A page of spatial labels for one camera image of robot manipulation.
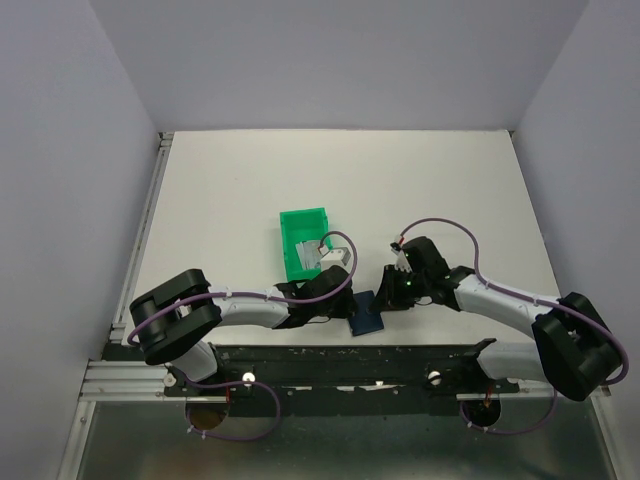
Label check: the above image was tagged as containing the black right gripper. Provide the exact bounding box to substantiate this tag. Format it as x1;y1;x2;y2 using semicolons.
368;264;429;311

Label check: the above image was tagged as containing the blue leather card holder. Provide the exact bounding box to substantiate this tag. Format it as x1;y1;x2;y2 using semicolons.
348;290;385;337

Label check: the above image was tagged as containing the green plastic bin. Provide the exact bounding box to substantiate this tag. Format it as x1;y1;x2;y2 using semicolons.
280;208;328;281

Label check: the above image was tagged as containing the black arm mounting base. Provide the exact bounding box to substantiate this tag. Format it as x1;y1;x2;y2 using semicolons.
164;340;519;417

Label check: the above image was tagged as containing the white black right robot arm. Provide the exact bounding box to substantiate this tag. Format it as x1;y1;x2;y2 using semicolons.
369;236;623;401

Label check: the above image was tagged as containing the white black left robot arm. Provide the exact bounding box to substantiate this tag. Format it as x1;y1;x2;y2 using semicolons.
127;266;358;395

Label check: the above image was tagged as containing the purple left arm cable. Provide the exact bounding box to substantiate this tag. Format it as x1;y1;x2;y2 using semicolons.
127;230;359;349

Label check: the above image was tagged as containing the aluminium table edge rail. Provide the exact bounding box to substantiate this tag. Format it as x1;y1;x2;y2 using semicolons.
107;132;175;344

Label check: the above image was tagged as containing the aluminium front frame rail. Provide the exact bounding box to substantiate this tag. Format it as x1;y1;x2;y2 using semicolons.
54;357;171;480

